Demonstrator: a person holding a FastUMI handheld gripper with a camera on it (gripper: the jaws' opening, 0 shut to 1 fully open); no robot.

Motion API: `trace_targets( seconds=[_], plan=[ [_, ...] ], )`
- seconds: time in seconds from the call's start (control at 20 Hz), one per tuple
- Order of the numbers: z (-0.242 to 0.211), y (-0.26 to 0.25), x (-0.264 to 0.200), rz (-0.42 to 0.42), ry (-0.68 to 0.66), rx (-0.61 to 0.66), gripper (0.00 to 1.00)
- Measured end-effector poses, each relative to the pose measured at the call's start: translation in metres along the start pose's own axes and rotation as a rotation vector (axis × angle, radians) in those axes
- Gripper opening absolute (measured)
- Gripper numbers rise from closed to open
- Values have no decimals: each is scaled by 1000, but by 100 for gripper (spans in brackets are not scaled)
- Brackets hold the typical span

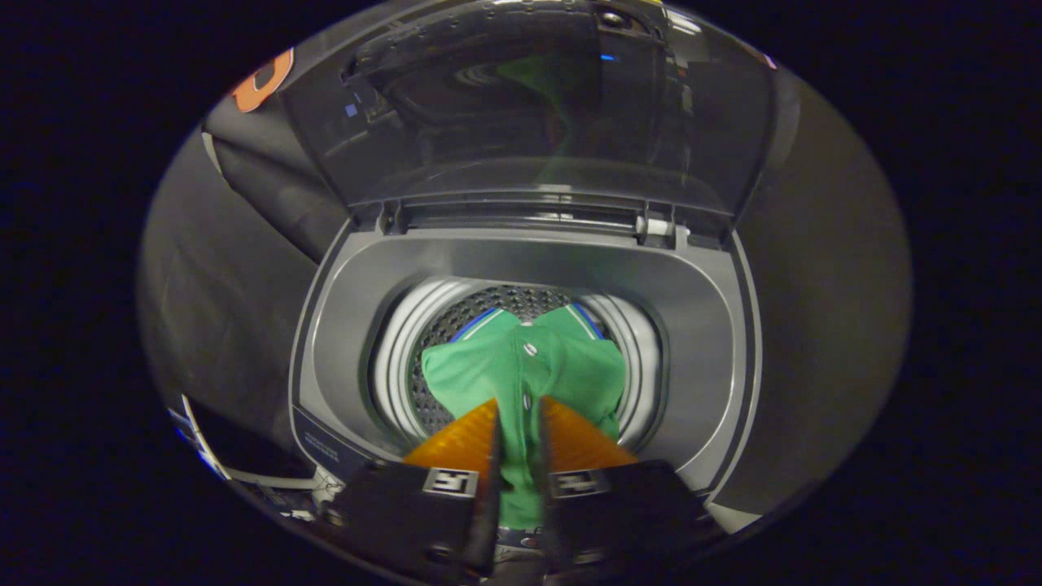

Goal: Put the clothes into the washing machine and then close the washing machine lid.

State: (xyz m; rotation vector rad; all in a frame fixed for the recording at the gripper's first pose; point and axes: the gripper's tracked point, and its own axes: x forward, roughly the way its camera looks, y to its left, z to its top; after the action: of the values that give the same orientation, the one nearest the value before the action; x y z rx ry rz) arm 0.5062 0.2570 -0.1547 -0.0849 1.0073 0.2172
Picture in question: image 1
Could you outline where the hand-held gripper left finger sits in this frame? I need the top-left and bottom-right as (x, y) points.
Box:
(326, 397), (504, 583)

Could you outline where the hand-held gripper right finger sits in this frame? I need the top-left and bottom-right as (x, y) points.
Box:
(533, 396), (717, 571)

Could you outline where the green polo shirt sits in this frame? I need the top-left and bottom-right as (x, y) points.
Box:
(421, 304), (628, 530)

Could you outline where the grey washing machine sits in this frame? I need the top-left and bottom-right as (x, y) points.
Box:
(289, 199), (766, 562)

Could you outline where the dark washing machine lid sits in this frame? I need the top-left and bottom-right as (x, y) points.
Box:
(277, 0), (778, 245)

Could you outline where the white and blue object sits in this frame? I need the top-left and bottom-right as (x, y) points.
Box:
(167, 405), (233, 483)

